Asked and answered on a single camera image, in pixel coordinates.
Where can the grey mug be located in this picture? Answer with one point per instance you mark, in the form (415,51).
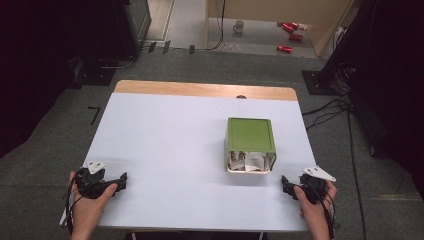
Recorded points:
(238,26)

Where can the wooden table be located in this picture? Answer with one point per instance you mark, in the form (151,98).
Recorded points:
(200,89)

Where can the black cabinet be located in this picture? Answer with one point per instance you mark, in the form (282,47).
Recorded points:
(131,26)

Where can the person's left hand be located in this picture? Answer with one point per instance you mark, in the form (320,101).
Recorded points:
(87,208)

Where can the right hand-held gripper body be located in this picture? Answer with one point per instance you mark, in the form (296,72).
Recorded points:
(315,188)

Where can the black stand base plate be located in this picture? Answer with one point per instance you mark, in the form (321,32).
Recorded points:
(93,75)
(320,82)

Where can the white table cover sheet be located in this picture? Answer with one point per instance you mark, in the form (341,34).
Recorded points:
(166,150)

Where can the red can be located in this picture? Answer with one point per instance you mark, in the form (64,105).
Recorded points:
(284,49)
(296,37)
(289,26)

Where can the person's right hand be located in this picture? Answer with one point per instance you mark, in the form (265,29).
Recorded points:
(313,213)

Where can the crumpled white paper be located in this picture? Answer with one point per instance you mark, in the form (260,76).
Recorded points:
(236,158)
(255,162)

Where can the green storage box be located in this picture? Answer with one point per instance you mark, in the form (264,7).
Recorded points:
(250,135)

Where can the white drawer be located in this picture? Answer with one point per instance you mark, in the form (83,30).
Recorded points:
(248,170)

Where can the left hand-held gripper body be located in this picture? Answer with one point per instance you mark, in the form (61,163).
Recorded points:
(90,183)

